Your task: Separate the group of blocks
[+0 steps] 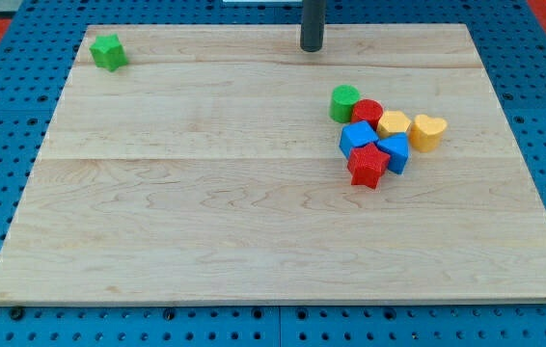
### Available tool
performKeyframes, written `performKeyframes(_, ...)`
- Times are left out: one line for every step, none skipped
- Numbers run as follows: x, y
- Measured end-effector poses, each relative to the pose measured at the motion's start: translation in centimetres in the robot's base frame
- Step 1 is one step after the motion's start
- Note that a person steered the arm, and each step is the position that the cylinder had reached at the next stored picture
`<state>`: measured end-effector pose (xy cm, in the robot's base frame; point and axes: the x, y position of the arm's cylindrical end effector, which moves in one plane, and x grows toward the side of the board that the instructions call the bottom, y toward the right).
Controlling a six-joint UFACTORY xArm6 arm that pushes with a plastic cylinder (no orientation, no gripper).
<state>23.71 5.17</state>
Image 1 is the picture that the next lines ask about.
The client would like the light wooden board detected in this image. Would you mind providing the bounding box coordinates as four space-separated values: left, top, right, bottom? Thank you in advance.
0 24 546 307

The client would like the blue cube block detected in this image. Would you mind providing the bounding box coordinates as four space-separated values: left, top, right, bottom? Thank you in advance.
339 120 379 159

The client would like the red star block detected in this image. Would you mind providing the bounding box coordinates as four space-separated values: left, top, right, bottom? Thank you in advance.
347 143 391 189

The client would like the green cylinder block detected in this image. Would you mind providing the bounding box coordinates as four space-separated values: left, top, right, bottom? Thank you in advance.
329 85 360 123

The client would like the red cylinder block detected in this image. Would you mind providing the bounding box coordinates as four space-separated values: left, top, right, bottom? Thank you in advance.
350 99 384 129

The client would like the blue triangular block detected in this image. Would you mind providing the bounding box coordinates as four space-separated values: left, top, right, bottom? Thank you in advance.
376 133 410 174

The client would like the yellow pentagon block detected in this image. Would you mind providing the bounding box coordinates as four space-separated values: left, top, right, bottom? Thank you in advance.
376 110 412 139

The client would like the yellow heart block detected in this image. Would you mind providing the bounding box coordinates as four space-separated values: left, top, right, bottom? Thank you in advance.
409 114 448 152

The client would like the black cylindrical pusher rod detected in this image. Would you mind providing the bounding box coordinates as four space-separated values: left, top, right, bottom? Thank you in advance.
300 0 326 52

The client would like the green star block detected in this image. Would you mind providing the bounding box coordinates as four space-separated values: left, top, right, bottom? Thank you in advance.
89 34 128 72

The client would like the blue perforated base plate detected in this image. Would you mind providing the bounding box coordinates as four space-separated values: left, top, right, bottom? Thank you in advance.
0 1 546 346

